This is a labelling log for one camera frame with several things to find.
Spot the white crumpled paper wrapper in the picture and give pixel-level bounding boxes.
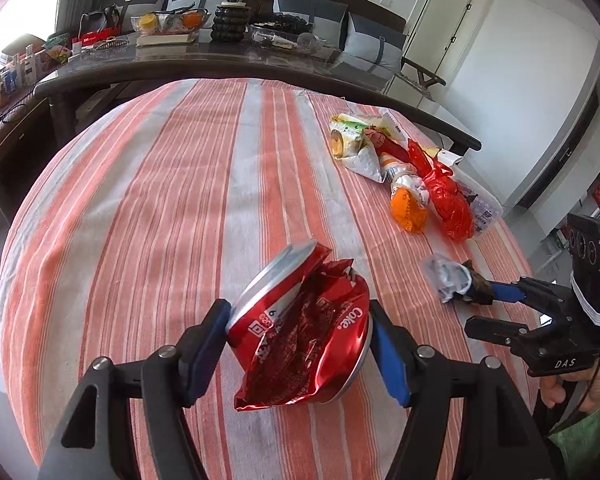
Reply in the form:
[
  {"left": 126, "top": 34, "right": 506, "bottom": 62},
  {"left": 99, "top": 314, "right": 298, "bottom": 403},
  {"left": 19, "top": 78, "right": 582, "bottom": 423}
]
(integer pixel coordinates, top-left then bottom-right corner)
[{"left": 337, "top": 147, "right": 387, "bottom": 184}]

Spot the row of small boxes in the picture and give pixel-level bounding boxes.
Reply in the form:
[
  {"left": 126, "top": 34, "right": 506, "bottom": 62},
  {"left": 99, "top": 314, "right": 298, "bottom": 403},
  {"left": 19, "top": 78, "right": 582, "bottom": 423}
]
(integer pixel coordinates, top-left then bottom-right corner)
[{"left": 0, "top": 34, "right": 77, "bottom": 126}]

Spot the person's right forearm green sleeve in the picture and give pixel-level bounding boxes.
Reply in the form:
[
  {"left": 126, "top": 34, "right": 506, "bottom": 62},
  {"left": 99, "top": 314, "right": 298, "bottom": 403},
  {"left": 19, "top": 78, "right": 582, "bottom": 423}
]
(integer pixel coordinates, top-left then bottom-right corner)
[{"left": 547, "top": 399, "right": 600, "bottom": 480}]

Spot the crushed red soda can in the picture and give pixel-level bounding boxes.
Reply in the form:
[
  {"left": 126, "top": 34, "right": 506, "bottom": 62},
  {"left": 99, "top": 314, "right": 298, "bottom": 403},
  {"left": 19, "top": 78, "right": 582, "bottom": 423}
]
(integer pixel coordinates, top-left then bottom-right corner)
[{"left": 225, "top": 240, "right": 373, "bottom": 413}]

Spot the person's right hand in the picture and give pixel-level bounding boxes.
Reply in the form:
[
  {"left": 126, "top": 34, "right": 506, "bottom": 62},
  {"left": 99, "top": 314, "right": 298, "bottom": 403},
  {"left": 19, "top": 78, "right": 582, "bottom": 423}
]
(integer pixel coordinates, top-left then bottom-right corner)
[{"left": 539, "top": 354, "right": 600, "bottom": 414}]

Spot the green white snack packet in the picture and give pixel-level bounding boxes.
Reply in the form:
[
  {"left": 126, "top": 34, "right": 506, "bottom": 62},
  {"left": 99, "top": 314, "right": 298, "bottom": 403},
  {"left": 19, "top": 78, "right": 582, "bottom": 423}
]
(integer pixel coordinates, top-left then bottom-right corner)
[{"left": 329, "top": 110, "right": 406, "bottom": 163}]

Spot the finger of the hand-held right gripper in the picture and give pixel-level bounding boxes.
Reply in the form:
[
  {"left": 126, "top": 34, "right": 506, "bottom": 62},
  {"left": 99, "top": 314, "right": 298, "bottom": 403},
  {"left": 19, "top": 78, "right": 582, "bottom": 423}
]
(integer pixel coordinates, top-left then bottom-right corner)
[
  {"left": 472, "top": 275, "right": 574, "bottom": 312},
  {"left": 464, "top": 316, "right": 532, "bottom": 349}
]

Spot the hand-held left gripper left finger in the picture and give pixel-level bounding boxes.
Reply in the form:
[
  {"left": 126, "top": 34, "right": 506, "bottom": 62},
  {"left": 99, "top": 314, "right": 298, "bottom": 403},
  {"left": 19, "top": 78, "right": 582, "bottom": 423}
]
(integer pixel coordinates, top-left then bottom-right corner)
[{"left": 37, "top": 299, "right": 233, "bottom": 480}]

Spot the dark brown wrapper scrap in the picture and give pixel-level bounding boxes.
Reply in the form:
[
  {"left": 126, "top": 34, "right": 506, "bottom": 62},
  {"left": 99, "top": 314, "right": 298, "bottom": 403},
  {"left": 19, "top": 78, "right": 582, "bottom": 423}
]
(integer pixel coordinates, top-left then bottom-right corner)
[{"left": 461, "top": 259, "right": 496, "bottom": 307}]

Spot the dark glass-top desk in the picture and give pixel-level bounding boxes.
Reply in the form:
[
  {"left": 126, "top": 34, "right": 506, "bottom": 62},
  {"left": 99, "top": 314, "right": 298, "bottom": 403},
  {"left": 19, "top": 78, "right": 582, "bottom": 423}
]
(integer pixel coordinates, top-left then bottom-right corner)
[{"left": 32, "top": 34, "right": 483, "bottom": 157}]

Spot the dark tall door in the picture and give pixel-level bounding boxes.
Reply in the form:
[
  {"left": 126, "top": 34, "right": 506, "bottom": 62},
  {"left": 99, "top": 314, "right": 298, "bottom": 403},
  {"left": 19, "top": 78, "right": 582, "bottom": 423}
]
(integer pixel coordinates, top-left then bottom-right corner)
[{"left": 516, "top": 79, "right": 600, "bottom": 211}]

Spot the orange white snack packet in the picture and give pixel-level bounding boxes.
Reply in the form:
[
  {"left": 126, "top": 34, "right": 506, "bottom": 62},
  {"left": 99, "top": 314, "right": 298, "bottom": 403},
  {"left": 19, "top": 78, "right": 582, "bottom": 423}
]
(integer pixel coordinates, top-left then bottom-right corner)
[{"left": 379, "top": 152, "right": 429, "bottom": 234}]

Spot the orange striped tablecloth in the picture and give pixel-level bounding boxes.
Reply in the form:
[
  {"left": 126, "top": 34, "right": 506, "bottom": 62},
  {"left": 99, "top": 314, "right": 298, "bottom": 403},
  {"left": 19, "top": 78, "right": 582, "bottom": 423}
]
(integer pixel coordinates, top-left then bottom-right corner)
[{"left": 0, "top": 78, "right": 540, "bottom": 480}]

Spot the grey plastic wrapper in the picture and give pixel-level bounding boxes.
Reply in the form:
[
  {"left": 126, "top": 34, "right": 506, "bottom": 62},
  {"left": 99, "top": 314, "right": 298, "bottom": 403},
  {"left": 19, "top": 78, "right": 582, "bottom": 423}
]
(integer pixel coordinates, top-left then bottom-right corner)
[{"left": 422, "top": 252, "right": 473, "bottom": 304}]

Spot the brown low cabinet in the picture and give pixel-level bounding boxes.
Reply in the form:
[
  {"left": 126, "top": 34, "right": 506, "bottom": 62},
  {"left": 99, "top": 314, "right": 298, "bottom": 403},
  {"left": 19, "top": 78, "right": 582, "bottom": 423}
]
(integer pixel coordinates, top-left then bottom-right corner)
[{"left": 0, "top": 94, "right": 52, "bottom": 177}]

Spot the black ribbed plant pot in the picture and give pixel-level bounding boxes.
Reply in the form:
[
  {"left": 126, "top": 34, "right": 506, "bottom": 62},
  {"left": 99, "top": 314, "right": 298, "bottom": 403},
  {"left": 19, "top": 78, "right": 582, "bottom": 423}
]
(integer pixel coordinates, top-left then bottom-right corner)
[{"left": 210, "top": 2, "right": 254, "bottom": 44}]

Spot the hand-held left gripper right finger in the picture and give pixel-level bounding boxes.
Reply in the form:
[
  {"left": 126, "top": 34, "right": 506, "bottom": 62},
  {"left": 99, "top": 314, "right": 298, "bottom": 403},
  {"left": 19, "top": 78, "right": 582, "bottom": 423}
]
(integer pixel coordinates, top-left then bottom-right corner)
[{"left": 367, "top": 299, "right": 556, "bottom": 480}]

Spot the red plastic bag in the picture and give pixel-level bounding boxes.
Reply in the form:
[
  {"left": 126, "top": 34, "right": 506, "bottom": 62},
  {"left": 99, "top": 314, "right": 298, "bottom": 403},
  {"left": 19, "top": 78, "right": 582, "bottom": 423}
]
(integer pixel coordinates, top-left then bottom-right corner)
[{"left": 406, "top": 139, "right": 477, "bottom": 242}]

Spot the white door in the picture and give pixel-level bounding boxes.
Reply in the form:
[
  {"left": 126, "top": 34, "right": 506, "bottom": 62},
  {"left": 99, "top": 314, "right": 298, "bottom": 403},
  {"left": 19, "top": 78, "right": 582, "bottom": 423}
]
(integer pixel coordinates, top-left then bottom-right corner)
[{"left": 406, "top": 0, "right": 488, "bottom": 107}]

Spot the red flat box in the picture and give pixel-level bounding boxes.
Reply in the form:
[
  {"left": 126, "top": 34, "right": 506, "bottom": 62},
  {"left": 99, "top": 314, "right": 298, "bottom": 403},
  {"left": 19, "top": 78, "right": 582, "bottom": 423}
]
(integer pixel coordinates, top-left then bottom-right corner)
[{"left": 74, "top": 27, "right": 119, "bottom": 45}]

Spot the clear plastic packaging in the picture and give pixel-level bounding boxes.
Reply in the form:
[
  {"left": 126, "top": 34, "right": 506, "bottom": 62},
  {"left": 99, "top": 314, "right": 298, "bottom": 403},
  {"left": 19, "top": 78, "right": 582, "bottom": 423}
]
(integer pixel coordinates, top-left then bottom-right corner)
[{"left": 249, "top": 22, "right": 327, "bottom": 55}]

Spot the glass fruit bowl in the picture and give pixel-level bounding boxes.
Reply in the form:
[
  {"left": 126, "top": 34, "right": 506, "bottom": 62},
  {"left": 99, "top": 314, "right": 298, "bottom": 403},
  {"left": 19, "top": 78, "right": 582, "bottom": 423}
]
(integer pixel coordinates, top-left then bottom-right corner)
[{"left": 130, "top": 6, "right": 212, "bottom": 37}]

